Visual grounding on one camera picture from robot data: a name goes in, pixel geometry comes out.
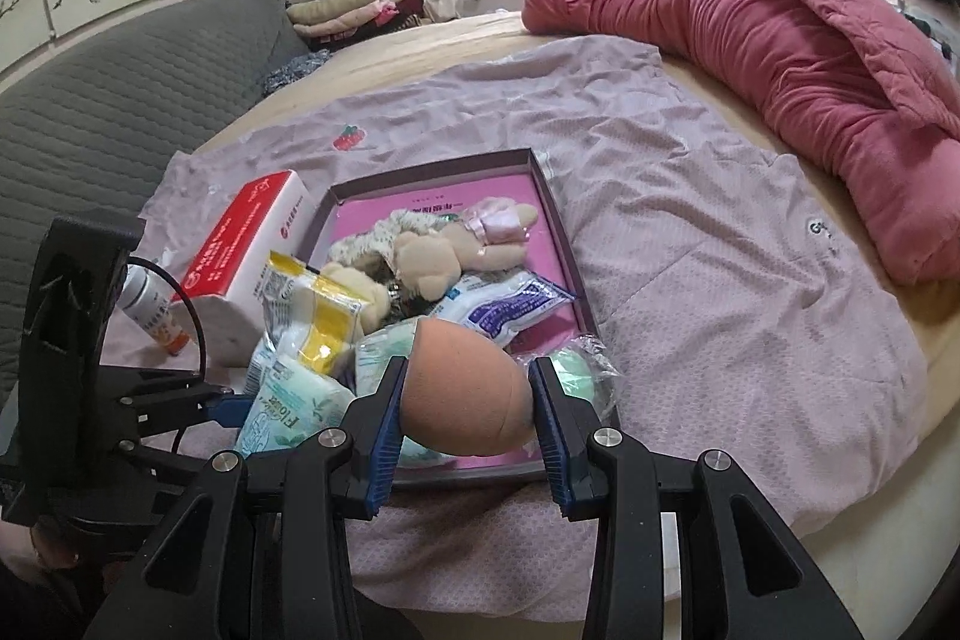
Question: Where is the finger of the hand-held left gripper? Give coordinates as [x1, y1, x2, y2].
[97, 367, 226, 402]
[139, 391, 256, 440]

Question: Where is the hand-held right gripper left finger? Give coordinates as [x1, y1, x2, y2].
[82, 355, 410, 640]

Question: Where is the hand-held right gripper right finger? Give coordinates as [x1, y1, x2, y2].
[527, 357, 863, 640]

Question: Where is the green sponge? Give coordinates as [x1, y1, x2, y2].
[536, 336, 623, 431]

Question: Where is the beige makeup sponge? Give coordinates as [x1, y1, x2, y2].
[400, 317, 537, 457]

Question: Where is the yellow white packet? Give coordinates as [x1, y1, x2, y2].
[259, 250, 368, 378]

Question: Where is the white blue snack packet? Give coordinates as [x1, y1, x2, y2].
[431, 271, 577, 345]

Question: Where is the plush bunny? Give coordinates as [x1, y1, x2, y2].
[322, 263, 391, 337]

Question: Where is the beige plush bear pink bow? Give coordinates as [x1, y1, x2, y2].
[394, 197, 541, 304]

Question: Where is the cream floral scrunchie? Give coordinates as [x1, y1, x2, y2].
[328, 212, 443, 270]

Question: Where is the person's left hand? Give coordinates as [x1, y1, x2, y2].
[30, 530, 81, 571]

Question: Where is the white bottle with pale lid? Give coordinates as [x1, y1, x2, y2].
[120, 265, 188, 356]

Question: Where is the red tissue pack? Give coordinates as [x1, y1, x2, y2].
[169, 169, 316, 365]

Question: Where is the grey quilted headboard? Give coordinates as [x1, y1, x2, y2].
[0, 0, 312, 408]

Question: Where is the dark floral cloth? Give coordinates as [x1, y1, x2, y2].
[261, 47, 331, 97]

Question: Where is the pile of folded clothes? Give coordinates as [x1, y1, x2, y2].
[287, 0, 428, 41]

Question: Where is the bed with beige sheet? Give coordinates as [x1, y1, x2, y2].
[191, 10, 960, 611]

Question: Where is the pink quilt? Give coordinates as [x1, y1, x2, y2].
[521, 0, 960, 287]

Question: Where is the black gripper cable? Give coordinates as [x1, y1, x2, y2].
[127, 257, 211, 453]

